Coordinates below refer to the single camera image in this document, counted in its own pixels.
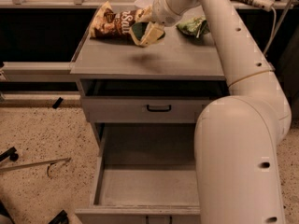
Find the grey side rail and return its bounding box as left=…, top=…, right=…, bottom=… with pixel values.
left=1, top=62, right=76, bottom=82

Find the brown salt chip bag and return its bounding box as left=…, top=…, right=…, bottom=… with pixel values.
left=89, top=1, right=148, bottom=44

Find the green yellow sponge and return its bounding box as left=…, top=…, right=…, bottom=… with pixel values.
left=129, top=22, right=149, bottom=45

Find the open grey bottom drawer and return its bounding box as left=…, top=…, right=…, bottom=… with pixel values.
left=76, top=123, right=201, bottom=224

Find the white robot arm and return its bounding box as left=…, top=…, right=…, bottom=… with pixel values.
left=151, top=0, right=292, bottom=224

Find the black drawer handle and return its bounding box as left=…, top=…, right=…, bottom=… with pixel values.
left=146, top=105, right=172, bottom=113

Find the white emergency stop button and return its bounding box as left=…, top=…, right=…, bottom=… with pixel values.
left=252, top=0, right=274, bottom=12

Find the grey drawer cabinet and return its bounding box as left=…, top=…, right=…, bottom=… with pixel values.
left=70, top=3, right=232, bottom=224

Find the black caster wheel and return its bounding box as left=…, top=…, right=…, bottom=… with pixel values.
left=0, top=147, right=19, bottom=161

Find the metal rod on floor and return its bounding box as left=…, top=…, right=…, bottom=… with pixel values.
left=0, top=158, right=71, bottom=174

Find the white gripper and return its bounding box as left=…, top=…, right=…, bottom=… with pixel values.
left=136, top=0, right=187, bottom=47

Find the green snack bag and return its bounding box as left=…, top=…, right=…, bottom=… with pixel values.
left=176, top=16, right=210, bottom=38

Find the white bowl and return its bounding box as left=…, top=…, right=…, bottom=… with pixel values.
left=135, top=0, right=154, bottom=8

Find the closed grey middle drawer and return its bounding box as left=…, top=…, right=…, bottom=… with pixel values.
left=81, top=97, right=211, bottom=123

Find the white cable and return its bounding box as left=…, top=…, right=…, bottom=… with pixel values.
left=263, top=7, right=278, bottom=56

